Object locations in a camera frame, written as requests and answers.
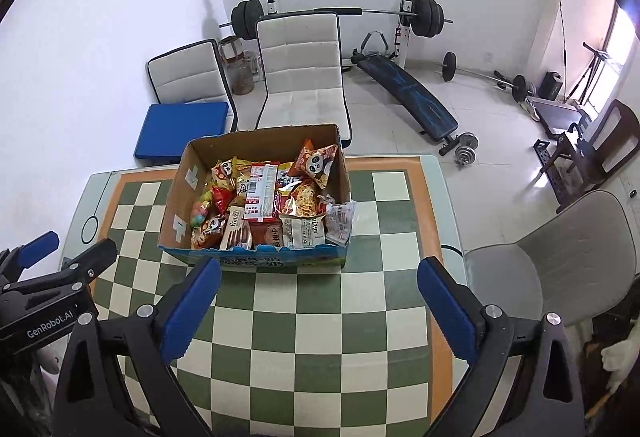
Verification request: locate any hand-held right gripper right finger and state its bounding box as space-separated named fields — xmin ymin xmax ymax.
xmin=416 ymin=257 xmax=587 ymax=437

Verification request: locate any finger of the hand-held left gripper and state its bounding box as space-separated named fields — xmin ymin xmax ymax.
xmin=0 ymin=238 xmax=119 ymax=305
xmin=0 ymin=231 xmax=61 ymax=285

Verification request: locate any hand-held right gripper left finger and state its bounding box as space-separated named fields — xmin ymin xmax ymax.
xmin=51 ymin=257 xmax=222 ymax=437

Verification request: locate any colourful candy bag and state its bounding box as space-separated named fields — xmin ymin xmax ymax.
xmin=192 ymin=199 xmax=215 ymax=232

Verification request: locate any cardboard box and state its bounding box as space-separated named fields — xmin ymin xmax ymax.
xmin=157 ymin=123 xmax=352 ymax=270

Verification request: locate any pile of snack packets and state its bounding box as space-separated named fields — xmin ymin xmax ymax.
xmin=191 ymin=139 xmax=358 ymax=252

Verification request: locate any grey shell chair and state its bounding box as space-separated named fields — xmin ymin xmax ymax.
xmin=464 ymin=189 xmax=630 ymax=333

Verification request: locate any blue seat cushion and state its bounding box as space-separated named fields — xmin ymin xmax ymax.
xmin=132 ymin=102 xmax=231 ymax=165

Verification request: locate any small chrome dumbbell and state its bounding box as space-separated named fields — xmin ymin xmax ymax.
xmin=439 ymin=132 xmax=480 ymax=166

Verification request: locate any white plush object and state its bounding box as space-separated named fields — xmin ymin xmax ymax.
xmin=600 ymin=332 xmax=640 ymax=393

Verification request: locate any black perforated metal bar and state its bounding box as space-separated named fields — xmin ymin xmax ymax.
xmin=534 ymin=139 xmax=563 ymax=178

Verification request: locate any white padded chair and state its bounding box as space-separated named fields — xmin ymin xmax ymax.
xmin=146 ymin=39 xmax=240 ymax=135
xmin=254 ymin=12 xmax=353 ymax=150

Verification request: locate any blue black sit-up bench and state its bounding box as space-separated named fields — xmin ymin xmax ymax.
xmin=350 ymin=31 xmax=460 ymax=142

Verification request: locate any black flat bench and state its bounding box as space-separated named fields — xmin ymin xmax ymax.
xmin=530 ymin=97 xmax=591 ymax=140

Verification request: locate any brown glass jar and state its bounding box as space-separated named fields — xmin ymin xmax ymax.
xmin=219 ymin=36 xmax=261 ymax=96

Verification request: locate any dark wooden chair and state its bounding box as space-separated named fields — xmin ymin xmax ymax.
xmin=537 ymin=99 xmax=640 ymax=215

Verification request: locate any curl bar with plates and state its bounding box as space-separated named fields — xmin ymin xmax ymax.
xmin=442 ymin=51 xmax=536 ymax=102

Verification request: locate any small black speaker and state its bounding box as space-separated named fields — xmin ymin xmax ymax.
xmin=542 ymin=71 xmax=565 ymax=100

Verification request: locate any white barbell rack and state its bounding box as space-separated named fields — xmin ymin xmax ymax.
xmin=262 ymin=0 xmax=418 ymax=68

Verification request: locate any black folding stand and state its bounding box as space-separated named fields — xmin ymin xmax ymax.
xmin=565 ymin=42 xmax=626 ymax=108

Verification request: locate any barbell with black plates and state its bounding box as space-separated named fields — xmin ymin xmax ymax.
xmin=219 ymin=0 xmax=453 ymax=42

